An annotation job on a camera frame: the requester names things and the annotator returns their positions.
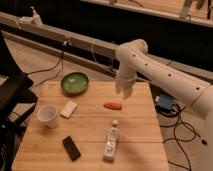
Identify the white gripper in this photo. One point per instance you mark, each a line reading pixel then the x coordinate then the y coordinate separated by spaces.
pixel 125 79

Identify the red pepper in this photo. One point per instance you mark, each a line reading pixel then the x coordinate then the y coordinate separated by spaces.
pixel 113 106

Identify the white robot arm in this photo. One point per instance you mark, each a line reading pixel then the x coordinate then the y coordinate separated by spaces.
pixel 191 91

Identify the green ceramic bowl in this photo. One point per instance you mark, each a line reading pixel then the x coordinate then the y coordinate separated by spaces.
pixel 74 83

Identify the blue power box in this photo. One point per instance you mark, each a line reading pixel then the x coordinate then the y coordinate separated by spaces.
pixel 164 102

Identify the white sponge block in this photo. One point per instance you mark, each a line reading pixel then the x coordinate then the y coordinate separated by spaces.
pixel 68 109

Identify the clear plastic bottle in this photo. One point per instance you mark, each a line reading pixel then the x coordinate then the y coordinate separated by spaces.
pixel 111 142

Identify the black phone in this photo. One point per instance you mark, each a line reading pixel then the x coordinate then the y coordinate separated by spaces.
pixel 71 148

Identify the white paper cup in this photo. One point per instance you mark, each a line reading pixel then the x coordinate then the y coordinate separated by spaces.
pixel 48 115

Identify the black chair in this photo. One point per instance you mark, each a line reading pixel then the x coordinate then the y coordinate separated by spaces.
pixel 16 89

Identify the white spray bottle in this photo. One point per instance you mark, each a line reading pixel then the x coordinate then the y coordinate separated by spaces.
pixel 34 19

